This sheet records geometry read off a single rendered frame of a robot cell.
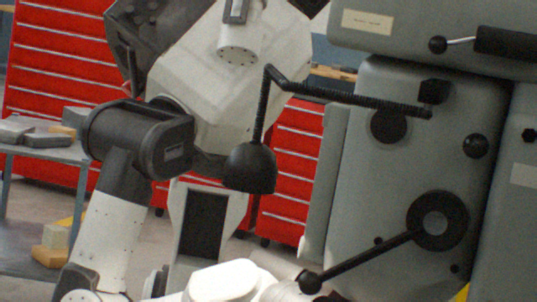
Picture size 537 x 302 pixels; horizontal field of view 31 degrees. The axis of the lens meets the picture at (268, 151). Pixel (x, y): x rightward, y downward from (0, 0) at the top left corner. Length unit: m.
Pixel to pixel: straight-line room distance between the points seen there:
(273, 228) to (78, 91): 1.61
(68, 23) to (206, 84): 5.09
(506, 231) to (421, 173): 0.12
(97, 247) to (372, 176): 0.52
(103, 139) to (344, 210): 0.50
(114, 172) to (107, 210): 0.06
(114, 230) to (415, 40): 0.61
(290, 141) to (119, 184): 4.56
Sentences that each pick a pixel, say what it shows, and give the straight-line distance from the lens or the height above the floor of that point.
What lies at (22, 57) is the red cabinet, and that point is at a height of 0.89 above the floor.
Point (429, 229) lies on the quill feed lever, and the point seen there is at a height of 1.45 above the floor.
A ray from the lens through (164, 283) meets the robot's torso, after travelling 1.98.
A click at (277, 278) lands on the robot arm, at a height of 1.27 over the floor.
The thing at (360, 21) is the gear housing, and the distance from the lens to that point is 1.14.
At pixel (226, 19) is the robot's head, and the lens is 1.47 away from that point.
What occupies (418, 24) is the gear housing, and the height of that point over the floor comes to 1.67.
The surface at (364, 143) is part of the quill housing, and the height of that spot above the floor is 1.52.
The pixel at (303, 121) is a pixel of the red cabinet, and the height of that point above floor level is 0.87.
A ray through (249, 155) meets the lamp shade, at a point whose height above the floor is 1.47.
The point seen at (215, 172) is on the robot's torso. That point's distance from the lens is 1.96.
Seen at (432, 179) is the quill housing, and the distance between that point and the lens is 1.16.
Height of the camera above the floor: 1.70
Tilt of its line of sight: 10 degrees down
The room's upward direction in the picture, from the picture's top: 10 degrees clockwise
